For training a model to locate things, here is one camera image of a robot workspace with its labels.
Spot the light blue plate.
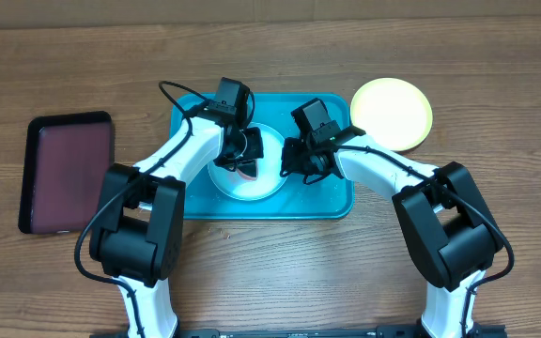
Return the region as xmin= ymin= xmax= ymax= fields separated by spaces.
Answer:
xmin=208 ymin=123 xmax=286 ymax=201

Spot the yellow-green plate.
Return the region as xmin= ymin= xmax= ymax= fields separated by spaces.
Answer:
xmin=350 ymin=78 xmax=433 ymax=152

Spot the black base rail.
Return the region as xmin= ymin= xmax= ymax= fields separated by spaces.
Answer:
xmin=89 ymin=324 xmax=508 ymax=338

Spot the black tray with maroon inside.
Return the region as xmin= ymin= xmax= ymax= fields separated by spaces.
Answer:
xmin=18 ymin=111 xmax=115 ymax=235

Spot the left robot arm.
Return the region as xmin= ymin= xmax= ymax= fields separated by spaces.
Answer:
xmin=74 ymin=78 xmax=263 ymax=337

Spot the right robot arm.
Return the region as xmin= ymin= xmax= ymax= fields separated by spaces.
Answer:
xmin=281 ymin=98 xmax=515 ymax=337

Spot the green and red sponge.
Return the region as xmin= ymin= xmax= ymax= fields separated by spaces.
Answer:
xmin=236 ymin=161 xmax=258 ymax=181

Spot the teal plastic tray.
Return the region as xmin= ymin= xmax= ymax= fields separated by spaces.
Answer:
xmin=184 ymin=93 xmax=354 ymax=220

